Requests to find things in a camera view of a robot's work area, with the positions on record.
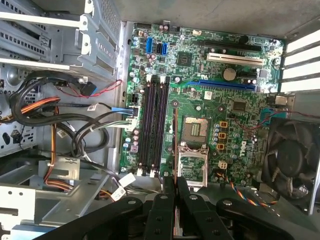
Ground silver coin battery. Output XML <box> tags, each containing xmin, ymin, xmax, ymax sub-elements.
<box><xmin>221</xmin><ymin>66</ymin><xmax>238</xmax><ymax>82</ymax></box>

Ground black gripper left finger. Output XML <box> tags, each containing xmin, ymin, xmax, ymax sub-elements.
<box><xmin>34</xmin><ymin>173</ymin><xmax>176</xmax><ymax>240</ymax></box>

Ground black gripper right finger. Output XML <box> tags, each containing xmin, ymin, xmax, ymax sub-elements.
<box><xmin>177</xmin><ymin>176</ymin><xmax>298</xmax><ymax>240</ymax></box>

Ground black cable bundle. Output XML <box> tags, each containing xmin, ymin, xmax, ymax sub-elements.
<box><xmin>8</xmin><ymin>70</ymin><xmax>112</xmax><ymax>160</ymax></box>

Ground black RAM slot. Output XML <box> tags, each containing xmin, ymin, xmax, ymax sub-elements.
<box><xmin>148</xmin><ymin>74</ymin><xmax>165</xmax><ymax>177</ymax></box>
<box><xmin>136</xmin><ymin>74</ymin><xmax>153</xmax><ymax>177</ymax></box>
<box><xmin>154</xmin><ymin>74</ymin><xmax>171</xmax><ymax>177</ymax></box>
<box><xmin>142</xmin><ymin>74</ymin><xmax>159</xmax><ymax>177</ymax></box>

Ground orange red power wires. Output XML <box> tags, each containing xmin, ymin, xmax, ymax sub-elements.
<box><xmin>42</xmin><ymin>104</ymin><xmax>75</xmax><ymax>194</ymax></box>
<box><xmin>19</xmin><ymin>96</ymin><xmax>62</xmax><ymax>115</ymax></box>

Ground white printed cable label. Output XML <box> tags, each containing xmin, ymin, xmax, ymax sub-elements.
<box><xmin>109</xmin><ymin>186</ymin><xmax>127</xmax><ymax>202</ymax></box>

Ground black chipset chip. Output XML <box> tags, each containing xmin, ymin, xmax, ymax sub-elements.
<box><xmin>176</xmin><ymin>51</ymin><xmax>193</xmax><ymax>67</ymax></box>

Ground black PC case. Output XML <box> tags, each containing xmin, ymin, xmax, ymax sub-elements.
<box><xmin>0</xmin><ymin>0</ymin><xmax>320</xmax><ymax>240</ymax></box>

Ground grey white panel cable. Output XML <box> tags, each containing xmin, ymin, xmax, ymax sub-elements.
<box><xmin>71</xmin><ymin>119</ymin><xmax>135</xmax><ymax>159</ymax></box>

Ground white expansion slot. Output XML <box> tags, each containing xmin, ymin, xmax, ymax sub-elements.
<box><xmin>205</xmin><ymin>51</ymin><xmax>265</xmax><ymax>67</ymax></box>

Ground metal disk bay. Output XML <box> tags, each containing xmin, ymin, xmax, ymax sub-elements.
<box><xmin>0</xmin><ymin>0</ymin><xmax>122</xmax><ymax>85</ymax></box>

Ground black case fan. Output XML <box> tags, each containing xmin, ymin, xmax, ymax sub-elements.
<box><xmin>261</xmin><ymin>116</ymin><xmax>318</xmax><ymax>210</ymax></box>

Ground multicolour twisted fan wire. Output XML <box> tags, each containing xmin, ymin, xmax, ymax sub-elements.
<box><xmin>215</xmin><ymin>171</ymin><xmax>279</xmax><ymax>209</ymax></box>

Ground black expansion slot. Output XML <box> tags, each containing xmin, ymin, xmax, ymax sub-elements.
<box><xmin>198</xmin><ymin>39</ymin><xmax>262</xmax><ymax>53</ymax></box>

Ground blue VGA port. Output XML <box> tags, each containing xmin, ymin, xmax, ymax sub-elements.
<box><xmin>259</xmin><ymin>107</ymin><xmax>289</xmax><ymax>126</ymax></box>

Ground blue expansion slot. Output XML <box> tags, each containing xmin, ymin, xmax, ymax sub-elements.
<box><xmin>185</xmin><ymin>78</ymin><xmax>257</xmax><ymax>93</ymax></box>

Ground CPU socket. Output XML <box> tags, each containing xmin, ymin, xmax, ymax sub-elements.
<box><xmin>183</xmin><ymin>115</ymin><xmax>211</xmax><ymax>145</ymax></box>

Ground grey metal drive cage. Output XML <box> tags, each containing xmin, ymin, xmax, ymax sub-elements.
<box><xmin>0</xmin><ymin>156</ymin><xmax>112</xmax><ymax>240</ymax></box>

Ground green motherboard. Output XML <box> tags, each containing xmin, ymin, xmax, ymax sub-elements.
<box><xmin>119</xmin><ymin>21</ymin><xmax>287</xmax><ymax>187</ymax></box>

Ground metal socket cover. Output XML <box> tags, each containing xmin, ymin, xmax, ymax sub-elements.
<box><xmin>176</xmin><ymin>143</ymin><xmax>211</xmax><ymax>189</ymax></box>

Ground blue flat data cable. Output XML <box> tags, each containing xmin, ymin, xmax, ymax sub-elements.
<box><xmin>109</xmin><ymin>106</ymin><xmax>138</xmax><ymax>117</ymax></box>

